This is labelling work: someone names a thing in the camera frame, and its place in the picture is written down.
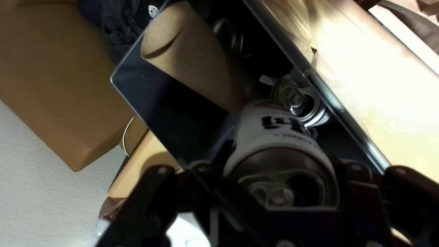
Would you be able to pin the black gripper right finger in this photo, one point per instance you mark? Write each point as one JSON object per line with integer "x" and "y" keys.
{"x": 398, "y": 215}

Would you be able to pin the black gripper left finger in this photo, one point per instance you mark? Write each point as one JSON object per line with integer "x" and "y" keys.
{"x": 160, "y": 215}

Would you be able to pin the white drink can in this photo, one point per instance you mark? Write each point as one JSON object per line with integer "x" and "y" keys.
{"x": 275, "y": 139}

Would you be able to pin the dark grey trash bin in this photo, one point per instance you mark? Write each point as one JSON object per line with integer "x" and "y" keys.
{"x": 183, "y": 121}

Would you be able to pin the light wooden table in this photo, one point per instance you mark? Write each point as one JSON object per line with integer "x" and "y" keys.
{"x": 389, "y": 91}

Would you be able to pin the brown sofa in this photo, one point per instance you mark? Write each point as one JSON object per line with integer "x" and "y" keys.
{"x": 55, "y": 83}

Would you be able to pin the black clothes pile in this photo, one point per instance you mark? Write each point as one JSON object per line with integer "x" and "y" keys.
{"x": 119, "y": 22}

